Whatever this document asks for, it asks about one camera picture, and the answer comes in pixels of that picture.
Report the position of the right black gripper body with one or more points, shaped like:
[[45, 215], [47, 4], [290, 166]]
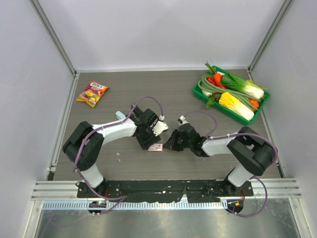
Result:
[[181, 143]]

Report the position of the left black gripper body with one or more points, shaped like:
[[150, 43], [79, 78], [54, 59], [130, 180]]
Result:
[[148, 138]]

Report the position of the red staple box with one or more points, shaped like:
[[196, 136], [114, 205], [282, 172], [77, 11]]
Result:
[[157, 147]]

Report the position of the light blue small stapler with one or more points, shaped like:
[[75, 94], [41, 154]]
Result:
[[120, 115]]

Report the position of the black large stapler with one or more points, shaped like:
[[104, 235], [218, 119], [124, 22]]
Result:
[[136, 110]]

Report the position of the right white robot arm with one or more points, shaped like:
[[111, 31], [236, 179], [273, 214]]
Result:
[[253, 152]]

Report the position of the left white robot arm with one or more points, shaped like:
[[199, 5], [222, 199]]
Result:
[[84, 144]]

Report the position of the yellow napa cabbage toy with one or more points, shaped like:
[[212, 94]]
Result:
[[235, 105]]

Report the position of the green long beans toy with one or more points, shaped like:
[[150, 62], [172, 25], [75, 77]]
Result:
[[205, 85]]

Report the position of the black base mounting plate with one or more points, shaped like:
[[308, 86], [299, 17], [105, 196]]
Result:
[[168, 191]]

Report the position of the red chili pepper toy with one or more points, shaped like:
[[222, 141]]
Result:
[[212, 81]]

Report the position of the orange candy bag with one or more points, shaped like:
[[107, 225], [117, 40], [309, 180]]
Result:
[[92, 93]]

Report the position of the green bok choy toy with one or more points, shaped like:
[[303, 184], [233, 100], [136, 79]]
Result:
[[241, 85]]

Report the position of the small orange carrot toy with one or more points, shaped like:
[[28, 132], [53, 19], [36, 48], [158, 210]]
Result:
[[255, 103]]

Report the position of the green plastic tray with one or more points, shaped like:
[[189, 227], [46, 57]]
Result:
[[212, 99]]

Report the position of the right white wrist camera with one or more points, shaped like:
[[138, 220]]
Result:
[[182, 120]]

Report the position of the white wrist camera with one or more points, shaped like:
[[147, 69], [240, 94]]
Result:
[[182, 120], [159, 128]]

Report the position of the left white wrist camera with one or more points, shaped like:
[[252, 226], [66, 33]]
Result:
[[159, 128]]

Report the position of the white slotted cable duct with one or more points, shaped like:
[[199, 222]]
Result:
[[125, 206]]

